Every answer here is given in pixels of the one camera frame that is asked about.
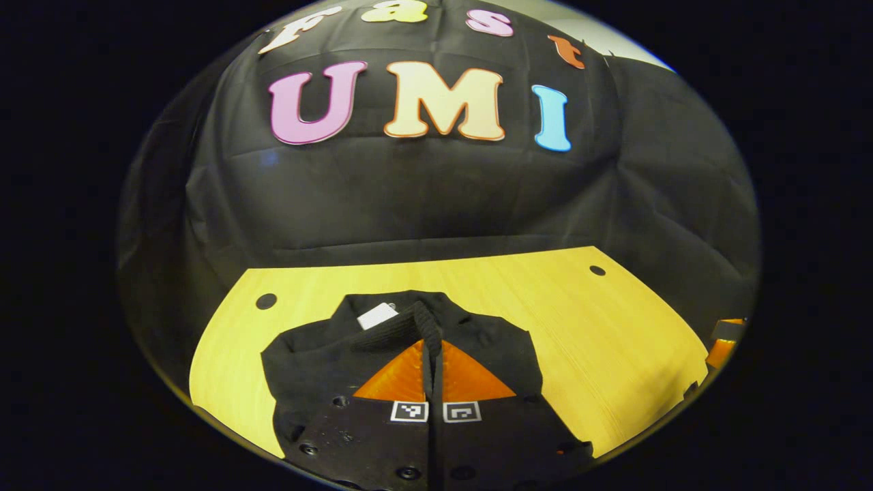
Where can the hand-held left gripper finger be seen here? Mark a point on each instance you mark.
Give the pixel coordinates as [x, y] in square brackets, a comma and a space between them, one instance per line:
[438, 382]
[427, 382]

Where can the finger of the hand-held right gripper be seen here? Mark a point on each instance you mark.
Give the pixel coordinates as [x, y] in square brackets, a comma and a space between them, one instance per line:
[721, 351]

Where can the black jacket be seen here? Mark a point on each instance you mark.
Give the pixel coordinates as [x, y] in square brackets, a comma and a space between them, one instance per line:
[320, 361]

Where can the black backdrop cloth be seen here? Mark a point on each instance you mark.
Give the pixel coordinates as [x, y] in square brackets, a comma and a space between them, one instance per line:
[443, 198]

